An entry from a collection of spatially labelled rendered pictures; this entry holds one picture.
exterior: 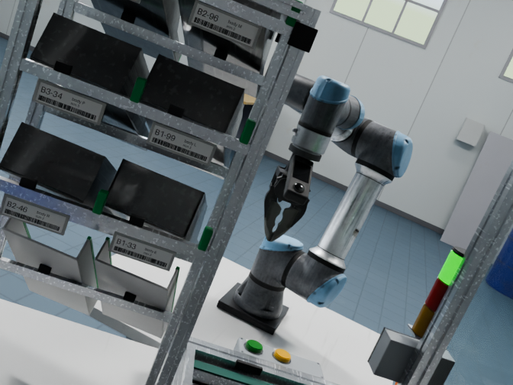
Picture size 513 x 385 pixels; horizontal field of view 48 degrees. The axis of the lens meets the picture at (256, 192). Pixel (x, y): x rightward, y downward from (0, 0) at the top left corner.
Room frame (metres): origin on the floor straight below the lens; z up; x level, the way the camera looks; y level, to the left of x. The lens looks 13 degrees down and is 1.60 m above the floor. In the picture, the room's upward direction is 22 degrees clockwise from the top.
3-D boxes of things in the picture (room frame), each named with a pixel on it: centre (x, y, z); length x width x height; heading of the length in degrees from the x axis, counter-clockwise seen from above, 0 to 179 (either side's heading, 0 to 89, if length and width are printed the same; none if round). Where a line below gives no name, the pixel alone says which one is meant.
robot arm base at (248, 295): (1.62, -0.13, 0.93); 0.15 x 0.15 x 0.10
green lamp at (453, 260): (0.91, -0.35, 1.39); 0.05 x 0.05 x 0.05
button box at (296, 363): (1.22, -0.20, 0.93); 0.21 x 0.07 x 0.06; 98
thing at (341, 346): (1.57, -0.12, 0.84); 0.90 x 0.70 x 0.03; 79
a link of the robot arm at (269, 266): (1.62, -0.13, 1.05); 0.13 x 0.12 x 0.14; 63
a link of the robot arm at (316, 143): (1.21, -0.06, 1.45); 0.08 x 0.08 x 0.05
